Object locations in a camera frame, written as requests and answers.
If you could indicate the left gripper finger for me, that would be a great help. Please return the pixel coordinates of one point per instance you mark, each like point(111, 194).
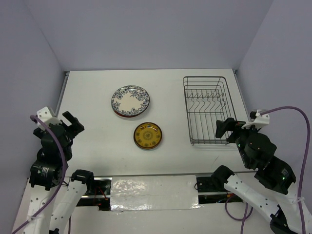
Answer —
point(74, 130)
point(73, 120)

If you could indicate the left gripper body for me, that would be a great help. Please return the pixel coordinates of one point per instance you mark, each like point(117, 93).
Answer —
point(69, 151)

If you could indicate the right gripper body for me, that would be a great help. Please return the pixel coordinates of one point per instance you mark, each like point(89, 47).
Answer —
point(239, 134)

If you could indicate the white blue floral plate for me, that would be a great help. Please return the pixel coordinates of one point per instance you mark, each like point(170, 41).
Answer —
point(130, 96)

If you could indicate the amber brown plate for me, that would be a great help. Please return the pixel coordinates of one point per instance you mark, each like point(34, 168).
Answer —
point(149, 135)

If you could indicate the red plate with teal flower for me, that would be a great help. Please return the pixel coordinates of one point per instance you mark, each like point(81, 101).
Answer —
point(129, 117)

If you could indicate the dark teal blossom plate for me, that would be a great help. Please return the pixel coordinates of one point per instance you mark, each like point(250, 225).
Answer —
point(132, 111)

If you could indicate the orange plate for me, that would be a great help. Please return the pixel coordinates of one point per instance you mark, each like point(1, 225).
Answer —
point(135, 139)

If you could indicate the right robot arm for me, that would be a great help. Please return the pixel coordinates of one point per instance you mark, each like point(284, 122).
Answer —
point(287, 212)

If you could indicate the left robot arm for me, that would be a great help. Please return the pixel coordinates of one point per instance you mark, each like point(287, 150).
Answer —
point(47, 175)

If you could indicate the silver foil cover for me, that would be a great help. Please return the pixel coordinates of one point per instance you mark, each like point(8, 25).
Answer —
point(153, 193)

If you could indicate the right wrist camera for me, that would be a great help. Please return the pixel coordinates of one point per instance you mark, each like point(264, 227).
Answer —
point(258, 121)

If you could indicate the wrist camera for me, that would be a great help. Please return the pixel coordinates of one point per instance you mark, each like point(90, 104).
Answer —
point(258, 121)
point(47, 116)

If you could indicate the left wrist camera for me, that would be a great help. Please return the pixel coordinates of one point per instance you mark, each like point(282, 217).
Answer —
point(47, 116)

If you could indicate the wire dish rack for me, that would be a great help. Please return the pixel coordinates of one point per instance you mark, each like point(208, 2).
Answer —
point(207, 100)

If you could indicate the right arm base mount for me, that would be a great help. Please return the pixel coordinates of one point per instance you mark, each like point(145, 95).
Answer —
point(204, 186)

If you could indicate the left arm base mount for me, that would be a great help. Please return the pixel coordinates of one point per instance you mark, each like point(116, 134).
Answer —
point(99, 194)

